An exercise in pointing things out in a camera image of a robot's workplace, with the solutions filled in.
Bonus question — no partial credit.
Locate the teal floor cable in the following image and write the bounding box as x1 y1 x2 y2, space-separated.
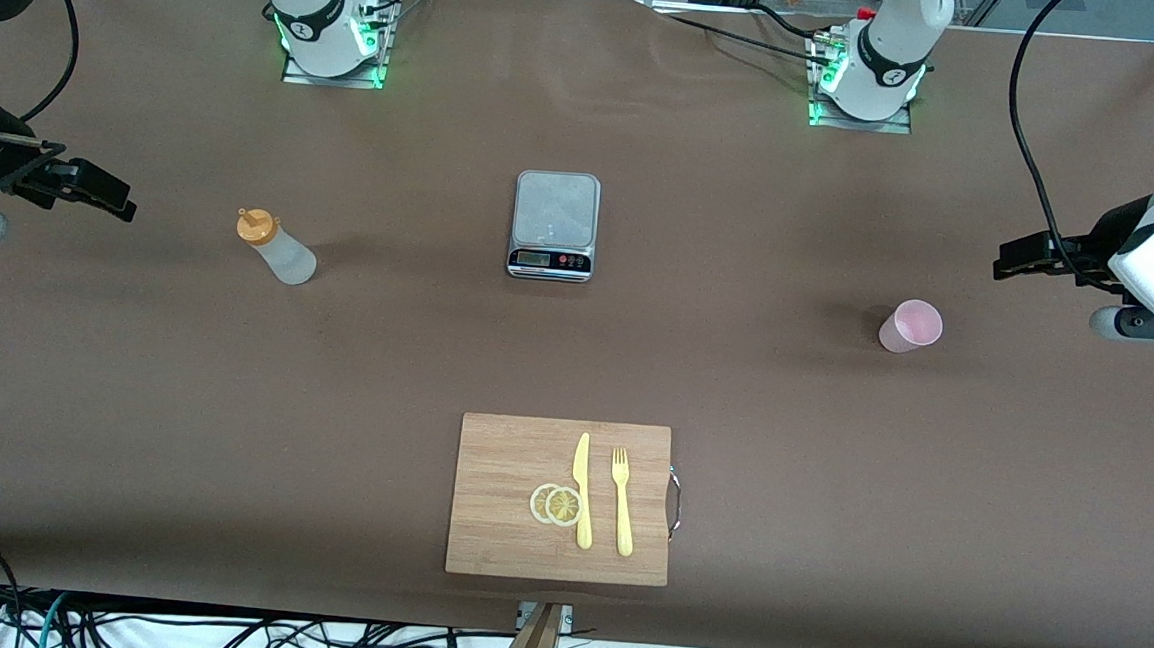
33 590 73 648

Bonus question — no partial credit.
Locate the silver digital kitchen scale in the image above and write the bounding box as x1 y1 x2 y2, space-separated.
506 168 603 284

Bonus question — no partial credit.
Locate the bamboo cutting board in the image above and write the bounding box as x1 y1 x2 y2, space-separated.
445 412 678 588

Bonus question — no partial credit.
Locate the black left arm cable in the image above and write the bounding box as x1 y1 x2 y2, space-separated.
997 0 1145 294

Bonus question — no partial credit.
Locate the yellow plastic fork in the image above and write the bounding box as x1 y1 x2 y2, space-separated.
606 446 641 558

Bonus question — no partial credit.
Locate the pink plastic cup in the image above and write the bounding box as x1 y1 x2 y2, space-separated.
877 297 946 357

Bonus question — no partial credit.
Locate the metal beam bracket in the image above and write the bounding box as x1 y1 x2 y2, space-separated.
515 601 577 637

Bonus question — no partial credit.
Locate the yellow plastic knife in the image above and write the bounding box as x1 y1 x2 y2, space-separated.
567 431 600 551

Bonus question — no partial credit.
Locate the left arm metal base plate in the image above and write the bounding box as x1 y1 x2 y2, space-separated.
806 30 919 136

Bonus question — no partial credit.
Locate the black table cable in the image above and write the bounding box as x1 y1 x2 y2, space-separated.
750 2 843 47
643 6 847 73

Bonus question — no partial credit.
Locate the translucent orange-capped sauce bottle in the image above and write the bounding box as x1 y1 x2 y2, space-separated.
233 207 321 288

